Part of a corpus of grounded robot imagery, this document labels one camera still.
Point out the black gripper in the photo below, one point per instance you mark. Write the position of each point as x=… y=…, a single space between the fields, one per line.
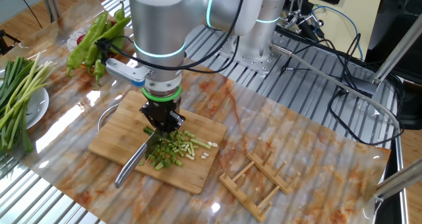
x=163 y=113

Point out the steel cleaver knife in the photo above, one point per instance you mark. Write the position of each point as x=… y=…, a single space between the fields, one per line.
x=130 y=168

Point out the bamboo cutting board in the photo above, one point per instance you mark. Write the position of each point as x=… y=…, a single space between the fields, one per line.
x=198 y=174

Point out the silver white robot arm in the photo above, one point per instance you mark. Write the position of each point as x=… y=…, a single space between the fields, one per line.
x=158 y=26

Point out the long cut green garlic piece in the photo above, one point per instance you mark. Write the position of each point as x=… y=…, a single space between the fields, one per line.
x=200 y=143

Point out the bunch of green garlic stalks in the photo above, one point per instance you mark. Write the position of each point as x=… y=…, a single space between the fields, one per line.
x=16 y=89

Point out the long green chili pepper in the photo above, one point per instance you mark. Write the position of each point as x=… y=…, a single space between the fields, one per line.
x=119 y=14
x=99 y=70
x=118 y=44
x=87 y=41
x=112 y=31

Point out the white metal mounting plate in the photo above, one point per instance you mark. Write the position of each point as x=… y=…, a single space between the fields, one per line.
x=260 y=66

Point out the small red vegetable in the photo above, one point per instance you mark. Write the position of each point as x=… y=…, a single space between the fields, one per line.
x=81 y=39

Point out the wooden peg rack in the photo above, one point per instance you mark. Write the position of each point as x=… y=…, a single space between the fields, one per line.
x=270 y=174

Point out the grey round plate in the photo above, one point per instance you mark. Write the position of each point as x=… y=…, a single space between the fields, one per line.
x=38 y=108

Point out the marble pattern table mat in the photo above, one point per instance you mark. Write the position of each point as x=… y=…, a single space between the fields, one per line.
x=296 y=135

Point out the metal clamp stand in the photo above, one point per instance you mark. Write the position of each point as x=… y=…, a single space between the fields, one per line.
x=298 y=18

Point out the grey flexible conduit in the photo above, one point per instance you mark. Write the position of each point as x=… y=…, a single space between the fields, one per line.
x=329 y=78

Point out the black stand leg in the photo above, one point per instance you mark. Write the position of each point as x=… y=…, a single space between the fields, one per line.
x=6 y=41

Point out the cream yellow panel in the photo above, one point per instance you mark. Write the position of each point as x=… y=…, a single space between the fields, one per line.
x=339 y=26

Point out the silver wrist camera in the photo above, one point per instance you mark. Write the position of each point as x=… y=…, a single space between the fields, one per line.
x=127 y=72

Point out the aluminium frame post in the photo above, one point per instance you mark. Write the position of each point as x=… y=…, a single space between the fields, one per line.
x=395 y=50
x=49 y=3
x=399 y=180

